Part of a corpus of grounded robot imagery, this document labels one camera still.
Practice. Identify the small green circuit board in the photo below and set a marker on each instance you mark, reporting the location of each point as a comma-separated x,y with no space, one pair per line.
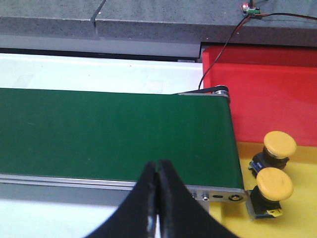
248,9

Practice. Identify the red tray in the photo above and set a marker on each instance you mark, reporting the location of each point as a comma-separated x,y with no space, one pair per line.
271,88

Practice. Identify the grey granite counter slab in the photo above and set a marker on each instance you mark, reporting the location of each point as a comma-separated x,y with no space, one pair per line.
286,22

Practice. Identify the yellow tray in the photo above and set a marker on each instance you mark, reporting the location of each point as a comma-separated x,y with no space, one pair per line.
299,219

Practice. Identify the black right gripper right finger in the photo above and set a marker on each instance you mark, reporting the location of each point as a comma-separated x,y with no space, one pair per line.
180,215

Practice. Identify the aluminium conveyor frame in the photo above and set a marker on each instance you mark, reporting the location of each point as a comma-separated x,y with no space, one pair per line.
173,188

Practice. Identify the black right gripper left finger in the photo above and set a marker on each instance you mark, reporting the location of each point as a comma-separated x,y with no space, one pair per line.
136,216

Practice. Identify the yellow push button switch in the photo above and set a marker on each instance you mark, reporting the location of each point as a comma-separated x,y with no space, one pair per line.
278,147
273,185

